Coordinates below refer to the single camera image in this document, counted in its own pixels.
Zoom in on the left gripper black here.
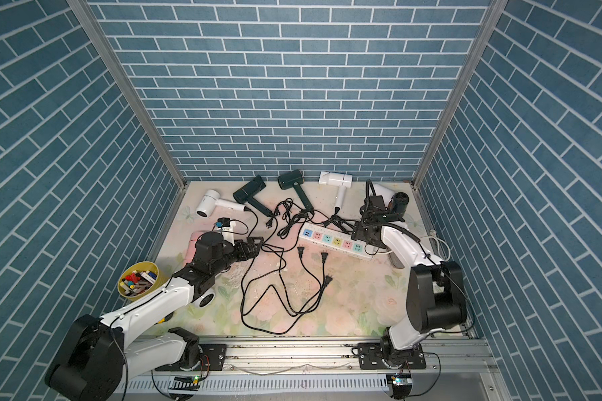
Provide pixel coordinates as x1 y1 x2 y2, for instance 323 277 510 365
209 235 264 277

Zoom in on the dark teal round hair dryer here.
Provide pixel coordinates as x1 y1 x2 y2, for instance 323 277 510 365
388 191 410 221

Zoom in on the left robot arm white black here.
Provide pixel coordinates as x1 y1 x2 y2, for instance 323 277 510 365
44 232 264 400

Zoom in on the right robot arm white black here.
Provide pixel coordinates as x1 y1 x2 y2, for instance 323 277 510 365
351 222 468 368

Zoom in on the white multicolour power strip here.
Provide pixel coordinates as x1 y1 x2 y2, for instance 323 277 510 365
298 222 379 260

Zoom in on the grey oval pad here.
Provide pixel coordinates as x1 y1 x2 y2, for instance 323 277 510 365
388 252 406 270

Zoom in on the pink hair dryer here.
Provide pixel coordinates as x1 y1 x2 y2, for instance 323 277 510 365
184 231 207 266

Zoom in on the dark green slim hair dryer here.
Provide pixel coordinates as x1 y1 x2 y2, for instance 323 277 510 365
232 175 274 217

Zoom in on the white boxy hair dryer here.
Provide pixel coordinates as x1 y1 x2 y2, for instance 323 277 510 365
319 171 353 215

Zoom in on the white round hair dryer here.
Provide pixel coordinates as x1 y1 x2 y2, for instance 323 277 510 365
196 190 248 218

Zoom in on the dark green boxy hair dryer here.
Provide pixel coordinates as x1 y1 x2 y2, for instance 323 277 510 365
278 170 314 212

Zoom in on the yellow cup with small items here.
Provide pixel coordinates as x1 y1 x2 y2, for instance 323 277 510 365
116 262 161 301

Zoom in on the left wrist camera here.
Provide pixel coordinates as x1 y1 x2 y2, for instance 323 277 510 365
215 217 236 234

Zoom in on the black cable of white dryer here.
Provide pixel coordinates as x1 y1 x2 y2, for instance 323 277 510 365
239 205 334 336

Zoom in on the white power strip cord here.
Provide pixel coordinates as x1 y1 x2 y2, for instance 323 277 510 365
370 230 453 262

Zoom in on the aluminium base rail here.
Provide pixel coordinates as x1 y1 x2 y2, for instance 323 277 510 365
115 337 508 400

